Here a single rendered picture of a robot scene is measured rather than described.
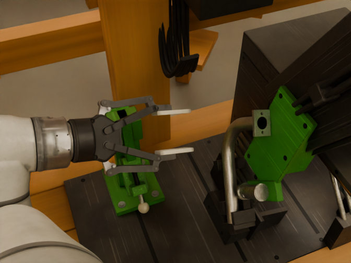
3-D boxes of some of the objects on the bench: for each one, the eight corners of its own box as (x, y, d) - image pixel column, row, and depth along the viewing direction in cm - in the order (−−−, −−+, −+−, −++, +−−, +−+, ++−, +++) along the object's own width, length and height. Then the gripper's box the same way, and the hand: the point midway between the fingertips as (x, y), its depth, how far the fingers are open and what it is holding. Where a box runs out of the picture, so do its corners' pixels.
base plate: (491, 181, 114) (495, 177, 112) (104, 338, 87) (103, 335, 86) (387, 86, 140) (389, 81, 138) (65, 184, 113) (63, 180, 112)
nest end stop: (243, 223, 101) (256, 225, 96) (222, 228, 99) (234, 230, 94) (243, 218, 101) (255, 220, 96) (221, 223, 99) (233, 225, 94)
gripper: (78, 201, 67) (202, 182, 77) (67, 81, 66) (194, 77, 77) (68, 195, 74) (184, 178, 84) (59, 85, 73) (176, 82, 83)
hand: (175, 131), depth 79 cm, fingers open, 7 cm apart
